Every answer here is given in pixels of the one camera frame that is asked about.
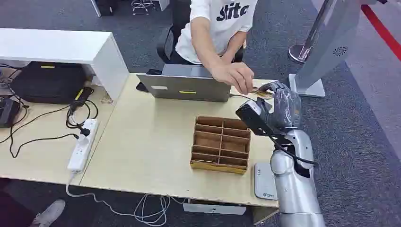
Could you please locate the person's right hand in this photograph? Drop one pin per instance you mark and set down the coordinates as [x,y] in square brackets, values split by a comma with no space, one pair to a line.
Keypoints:
[233,73]

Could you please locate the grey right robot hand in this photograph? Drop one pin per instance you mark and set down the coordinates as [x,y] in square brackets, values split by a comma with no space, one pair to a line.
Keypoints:
[286,106]

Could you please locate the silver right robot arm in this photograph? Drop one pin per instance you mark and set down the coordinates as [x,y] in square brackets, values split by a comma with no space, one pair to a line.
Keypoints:
[296,191]

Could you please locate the grey laptop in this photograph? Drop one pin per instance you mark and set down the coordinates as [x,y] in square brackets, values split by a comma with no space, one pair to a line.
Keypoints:
[188,87]

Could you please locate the person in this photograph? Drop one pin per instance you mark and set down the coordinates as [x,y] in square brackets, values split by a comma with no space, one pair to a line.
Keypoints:
[219,22]

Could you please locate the black office chair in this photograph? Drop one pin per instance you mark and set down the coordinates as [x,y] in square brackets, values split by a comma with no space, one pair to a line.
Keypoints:
[178,28]

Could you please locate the wooden card box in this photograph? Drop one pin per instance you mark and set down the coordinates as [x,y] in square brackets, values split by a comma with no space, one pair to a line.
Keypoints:
[221,144]

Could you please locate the grey kiosk stand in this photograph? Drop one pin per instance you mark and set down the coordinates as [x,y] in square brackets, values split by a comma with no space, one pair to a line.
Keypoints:
[329,47]

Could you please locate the flat grey device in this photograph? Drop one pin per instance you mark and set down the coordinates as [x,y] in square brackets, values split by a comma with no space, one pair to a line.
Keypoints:
[264,181]

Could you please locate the chrome chair base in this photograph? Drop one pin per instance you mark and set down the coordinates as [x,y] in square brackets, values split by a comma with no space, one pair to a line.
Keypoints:
[142,5]

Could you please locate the red barrier belt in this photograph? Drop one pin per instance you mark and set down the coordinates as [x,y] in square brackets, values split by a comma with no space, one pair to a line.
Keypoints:
[383,33]

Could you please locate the black power adapter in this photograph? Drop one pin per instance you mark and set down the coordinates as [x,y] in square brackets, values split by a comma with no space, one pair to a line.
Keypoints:
[82,96]

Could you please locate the white power strip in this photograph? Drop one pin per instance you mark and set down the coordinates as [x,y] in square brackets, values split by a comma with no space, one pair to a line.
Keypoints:
[83,147]

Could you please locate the white desk shelf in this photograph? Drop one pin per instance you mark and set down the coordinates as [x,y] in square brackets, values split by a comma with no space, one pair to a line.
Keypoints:
[62,47]

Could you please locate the black bag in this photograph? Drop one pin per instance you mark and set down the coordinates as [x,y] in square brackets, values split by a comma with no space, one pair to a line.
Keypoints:
[47,83]

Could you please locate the black device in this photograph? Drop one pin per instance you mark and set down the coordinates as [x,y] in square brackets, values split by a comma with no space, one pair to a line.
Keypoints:
[7,112]

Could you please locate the grey shoe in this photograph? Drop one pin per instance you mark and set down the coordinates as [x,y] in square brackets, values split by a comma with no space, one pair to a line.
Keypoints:
[50,214]

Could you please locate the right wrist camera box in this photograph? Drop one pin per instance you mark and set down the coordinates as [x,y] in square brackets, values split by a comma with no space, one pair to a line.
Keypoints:
[252,117]

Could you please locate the chrome stanchion post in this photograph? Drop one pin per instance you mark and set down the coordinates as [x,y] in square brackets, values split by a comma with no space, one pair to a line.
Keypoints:
[305,44]

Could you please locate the grey desk bracket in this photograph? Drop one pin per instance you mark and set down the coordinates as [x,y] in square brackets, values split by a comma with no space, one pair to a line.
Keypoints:
[214,209]

